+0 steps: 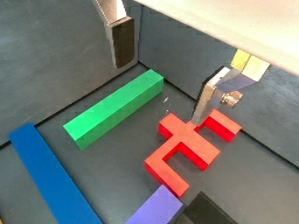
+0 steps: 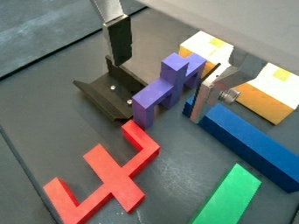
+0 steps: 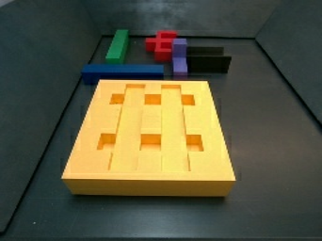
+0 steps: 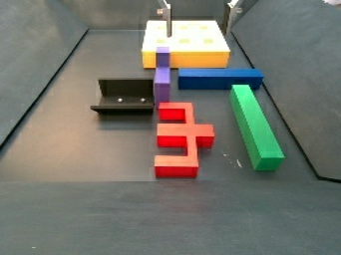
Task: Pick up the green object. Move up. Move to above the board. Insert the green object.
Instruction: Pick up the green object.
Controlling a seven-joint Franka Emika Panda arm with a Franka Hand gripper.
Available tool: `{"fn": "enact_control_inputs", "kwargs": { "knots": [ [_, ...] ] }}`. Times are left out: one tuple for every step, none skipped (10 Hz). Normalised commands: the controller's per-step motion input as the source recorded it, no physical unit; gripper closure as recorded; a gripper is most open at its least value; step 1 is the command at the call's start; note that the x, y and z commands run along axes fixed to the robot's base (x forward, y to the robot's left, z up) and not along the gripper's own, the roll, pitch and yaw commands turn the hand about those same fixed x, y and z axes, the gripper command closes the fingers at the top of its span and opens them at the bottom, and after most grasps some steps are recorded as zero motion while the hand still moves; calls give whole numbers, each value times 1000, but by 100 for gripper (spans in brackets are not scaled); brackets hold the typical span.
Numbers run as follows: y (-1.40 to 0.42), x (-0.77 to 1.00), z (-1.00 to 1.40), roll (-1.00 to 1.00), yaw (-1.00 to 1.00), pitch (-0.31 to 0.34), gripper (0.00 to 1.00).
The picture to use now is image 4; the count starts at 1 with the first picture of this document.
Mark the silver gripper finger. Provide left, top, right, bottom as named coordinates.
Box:
left=225, top=0, right=243, bottom=32
left=157, top=0, right=171, bottom=37

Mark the green bar block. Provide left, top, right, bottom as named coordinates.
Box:
left=228, top=85, right=284, bottom=171

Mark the yellow slotted board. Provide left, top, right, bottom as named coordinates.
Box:
left=141, top=20, right=229, bottom=69

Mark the purple block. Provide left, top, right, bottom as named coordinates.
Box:
left=153, top=47, right=171, bottom=105

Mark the blue bar block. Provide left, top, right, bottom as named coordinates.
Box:
left=177, top=68, right=263, bottom=90

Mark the red branched block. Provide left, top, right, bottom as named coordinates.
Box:
left=155, top=103, right=215, bottom=178

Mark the black angle bracket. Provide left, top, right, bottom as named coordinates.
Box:
left=90, top=78, right=155, bottom=113

